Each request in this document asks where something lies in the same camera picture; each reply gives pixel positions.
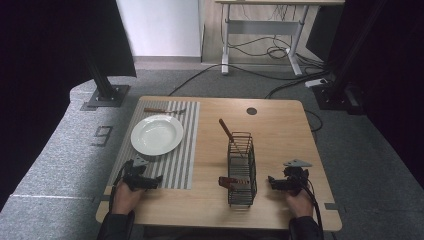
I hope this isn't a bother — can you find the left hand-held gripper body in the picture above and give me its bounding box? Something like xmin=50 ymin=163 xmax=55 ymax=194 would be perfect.
xmin=121 ymin=156 xmax=158 ymax=192

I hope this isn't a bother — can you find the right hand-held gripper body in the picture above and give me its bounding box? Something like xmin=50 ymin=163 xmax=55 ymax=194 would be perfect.
xmin=281 ymin=158 xmax=314 ymax=196

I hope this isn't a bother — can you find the person's left hand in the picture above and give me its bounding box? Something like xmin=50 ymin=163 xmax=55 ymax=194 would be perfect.
xmin=111 ymin=181 xmax=145 ymax=216

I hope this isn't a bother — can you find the person's right hand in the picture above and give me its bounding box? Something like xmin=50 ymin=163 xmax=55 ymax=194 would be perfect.
xmin=285 ymin=187 xmax=315 ymax=219

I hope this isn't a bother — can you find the grey striped placemat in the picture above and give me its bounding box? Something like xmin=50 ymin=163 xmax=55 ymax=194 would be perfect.
xmin=107 ymin=100 xmax=201 ymax=191

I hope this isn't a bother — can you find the white round plate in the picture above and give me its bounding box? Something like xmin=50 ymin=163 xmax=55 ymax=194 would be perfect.
xmin=130 ymin=114 xmax=185 ymax=157

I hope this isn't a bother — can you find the black metal stand with boxes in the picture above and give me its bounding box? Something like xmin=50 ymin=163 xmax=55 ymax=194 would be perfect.
xmin=312 ymin=0 xmax=388 ymax=116

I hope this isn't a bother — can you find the white power strip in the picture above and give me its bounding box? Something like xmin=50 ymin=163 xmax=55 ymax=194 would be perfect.
xmin=304 ymin=77 xmax=330 ymax=89

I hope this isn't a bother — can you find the dark curtain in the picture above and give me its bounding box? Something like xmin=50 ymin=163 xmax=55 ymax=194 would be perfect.
xmin=0 ymin=0 xmax=138 ymax=213
xmin=305 ymin=0 xmax=424 ymax=190

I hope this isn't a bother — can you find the white partition panel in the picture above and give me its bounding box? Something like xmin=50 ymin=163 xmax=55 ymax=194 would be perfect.
xmin=115 ymin=0 xmax=205 ymax=58

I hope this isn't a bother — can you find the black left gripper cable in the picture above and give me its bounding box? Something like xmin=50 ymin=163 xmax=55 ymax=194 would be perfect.
xmin=109 ymin=159 xmax=134 ymax=214

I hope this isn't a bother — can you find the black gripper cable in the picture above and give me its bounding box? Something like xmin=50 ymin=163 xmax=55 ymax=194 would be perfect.
xmin=300 ymin=179 xmax=325 ymax=236
xmin=109 ymin=159 xmax=134 ymax=214

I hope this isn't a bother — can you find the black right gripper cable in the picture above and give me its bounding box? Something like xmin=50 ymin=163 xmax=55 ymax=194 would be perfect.
xmin=300 ymin=179 xmax=325 ymax=236

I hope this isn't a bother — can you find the black wire cutlery basket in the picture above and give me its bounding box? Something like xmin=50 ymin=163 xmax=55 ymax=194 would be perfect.
xmin=227 ymin=131 xmax=258 ymax=209

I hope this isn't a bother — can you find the short wooden-handled utensil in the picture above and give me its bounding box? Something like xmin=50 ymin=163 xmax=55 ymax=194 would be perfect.
xmin=217 ymin=176 xmax=251 ymax=192

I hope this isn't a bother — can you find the looped black floor cable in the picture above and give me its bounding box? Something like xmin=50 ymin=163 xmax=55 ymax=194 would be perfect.
xmin=304 ymin=108 xmax=324 ymax=133

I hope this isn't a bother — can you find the wooden-handled knife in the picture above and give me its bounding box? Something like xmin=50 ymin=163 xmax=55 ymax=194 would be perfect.
xmin=143 ymin=106 xmax=187 ymax=115

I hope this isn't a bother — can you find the long wooden-handled utensil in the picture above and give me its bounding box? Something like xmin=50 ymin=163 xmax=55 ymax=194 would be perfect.
xmin=218 ymin=118 xmax=247 ymax=158

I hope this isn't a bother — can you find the black metal stand with base plate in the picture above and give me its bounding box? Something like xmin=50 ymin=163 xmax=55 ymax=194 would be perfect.
xmin=79 ymin=49 xmax=131 ymax=112

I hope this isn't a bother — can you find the thick black floor cable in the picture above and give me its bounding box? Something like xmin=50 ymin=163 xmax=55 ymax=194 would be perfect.
xmin=264 ymin=70 xmax=331 ymax=100

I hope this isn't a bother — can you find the thin black floor cable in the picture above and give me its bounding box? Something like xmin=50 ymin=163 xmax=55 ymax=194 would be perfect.
xmin=167 ymin=62 xmax=321 ymax=97

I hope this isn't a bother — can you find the tangle of cables under desk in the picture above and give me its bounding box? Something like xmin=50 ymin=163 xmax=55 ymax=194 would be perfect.
xmin=221 ymin=4 xmax=325 ymax=69

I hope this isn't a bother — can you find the white desk frame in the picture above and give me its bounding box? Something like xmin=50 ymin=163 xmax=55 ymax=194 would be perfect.
xmin=214 ymin=0 xmax=346 ymax=77

